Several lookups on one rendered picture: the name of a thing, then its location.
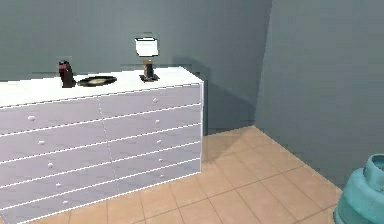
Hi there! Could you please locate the white shade table lamp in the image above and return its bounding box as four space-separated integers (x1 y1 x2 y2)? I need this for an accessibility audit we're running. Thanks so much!
134 36 161 83

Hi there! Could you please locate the white chest of drawers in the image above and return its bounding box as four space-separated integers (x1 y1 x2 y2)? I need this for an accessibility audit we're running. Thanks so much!
0 66 205 224

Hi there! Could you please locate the black round plate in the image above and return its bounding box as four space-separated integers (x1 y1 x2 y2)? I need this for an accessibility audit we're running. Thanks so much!
77 75 118 88

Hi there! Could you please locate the dark maroon bottle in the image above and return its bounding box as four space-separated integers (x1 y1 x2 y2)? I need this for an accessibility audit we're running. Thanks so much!
58 59 77 89

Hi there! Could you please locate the teal round bin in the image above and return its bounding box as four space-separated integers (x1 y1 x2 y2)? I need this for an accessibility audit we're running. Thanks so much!
333 153 384 224

